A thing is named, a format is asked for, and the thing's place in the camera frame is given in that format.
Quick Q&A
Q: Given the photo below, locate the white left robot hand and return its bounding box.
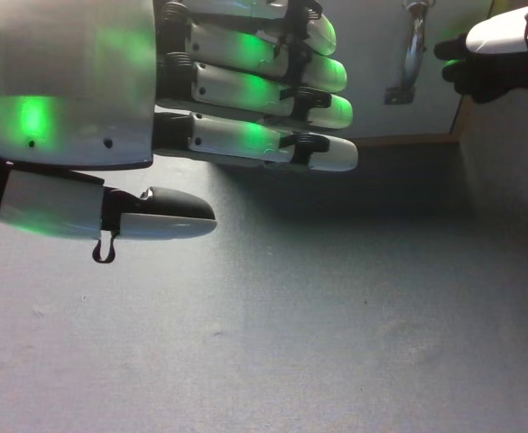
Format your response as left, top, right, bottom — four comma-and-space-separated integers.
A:
0, 0, 360, 265

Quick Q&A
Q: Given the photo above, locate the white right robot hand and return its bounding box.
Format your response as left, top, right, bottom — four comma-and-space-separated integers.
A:
433, 4, 528, 106

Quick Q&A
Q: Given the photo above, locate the chrome door handle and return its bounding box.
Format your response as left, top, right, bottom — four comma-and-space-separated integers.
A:
384, 0, 430, 106

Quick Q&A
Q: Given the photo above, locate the white cabinet door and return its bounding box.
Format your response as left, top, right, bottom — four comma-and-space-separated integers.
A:
320, 0, 495, 139

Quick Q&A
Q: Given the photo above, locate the grey table cloth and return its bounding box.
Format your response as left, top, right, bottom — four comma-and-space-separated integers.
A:
0, 143, 528, 433

